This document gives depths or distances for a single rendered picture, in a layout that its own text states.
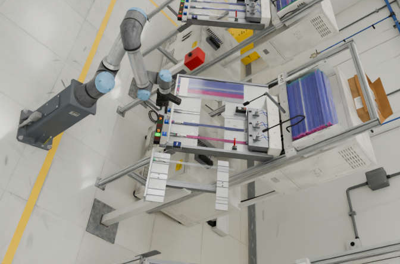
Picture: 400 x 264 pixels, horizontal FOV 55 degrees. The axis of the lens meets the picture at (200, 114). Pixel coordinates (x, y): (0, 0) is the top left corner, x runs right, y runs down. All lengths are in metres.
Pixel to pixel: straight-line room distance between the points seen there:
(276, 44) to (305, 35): 0.27
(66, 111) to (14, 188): 0.58
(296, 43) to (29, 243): 2.74
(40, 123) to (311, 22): 2.41
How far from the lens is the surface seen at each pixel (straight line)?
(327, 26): 3.73
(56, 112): 2.52
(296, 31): 3.71
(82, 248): 2.83
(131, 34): 2.07
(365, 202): 3.90
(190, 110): 2.77
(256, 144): 2.58
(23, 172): 2.73
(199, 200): 3.10
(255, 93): 2.99
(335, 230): 3.91
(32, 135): 2.79
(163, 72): 2.36
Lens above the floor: 2.27
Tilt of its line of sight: 31 degrees down
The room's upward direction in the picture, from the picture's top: 62 degrees clockwise
